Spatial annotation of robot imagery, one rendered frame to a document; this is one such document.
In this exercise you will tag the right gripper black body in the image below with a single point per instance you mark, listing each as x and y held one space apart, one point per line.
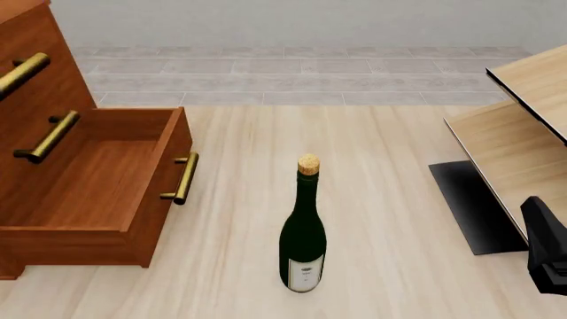
551 277

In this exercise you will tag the wooden cabinet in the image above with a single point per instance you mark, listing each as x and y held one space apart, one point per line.
31 40

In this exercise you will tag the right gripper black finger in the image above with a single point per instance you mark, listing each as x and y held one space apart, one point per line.
542 229

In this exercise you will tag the pale wooden rack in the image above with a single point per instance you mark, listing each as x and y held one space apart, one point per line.
518 146

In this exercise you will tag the dark green wine bottle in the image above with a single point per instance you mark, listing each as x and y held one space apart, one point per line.
302 239

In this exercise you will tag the open wooden drawer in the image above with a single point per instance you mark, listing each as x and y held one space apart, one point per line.
102 172

